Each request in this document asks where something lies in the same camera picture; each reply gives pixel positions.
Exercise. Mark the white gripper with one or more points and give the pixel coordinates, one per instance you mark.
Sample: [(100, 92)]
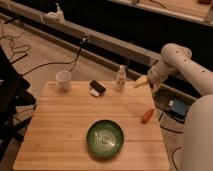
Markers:
[(157, 74)]

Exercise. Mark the black eraser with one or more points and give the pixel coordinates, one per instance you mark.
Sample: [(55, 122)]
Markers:
[(97, 86)]

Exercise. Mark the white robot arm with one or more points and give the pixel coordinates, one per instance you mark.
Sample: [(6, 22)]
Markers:
[(197, 148)]

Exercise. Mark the green ceramic bowl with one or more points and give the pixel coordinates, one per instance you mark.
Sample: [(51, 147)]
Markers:
[(105, 139)]

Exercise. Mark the white ceramic cup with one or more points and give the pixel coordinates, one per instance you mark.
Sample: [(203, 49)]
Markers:
[(64, 78)]

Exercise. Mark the clear plastic bottle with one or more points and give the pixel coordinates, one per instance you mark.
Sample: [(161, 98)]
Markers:
[(121, 78)]

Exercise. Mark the orange carrot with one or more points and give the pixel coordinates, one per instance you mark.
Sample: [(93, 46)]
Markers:
[(147, 115)]

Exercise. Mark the blue power box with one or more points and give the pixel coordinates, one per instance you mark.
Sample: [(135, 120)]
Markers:
[(178, 108)]

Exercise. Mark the black chair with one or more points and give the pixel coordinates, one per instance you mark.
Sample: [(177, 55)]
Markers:
[(13, 93)]

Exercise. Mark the long metal rail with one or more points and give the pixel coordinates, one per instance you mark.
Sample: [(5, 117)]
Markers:
[(124, 30)]

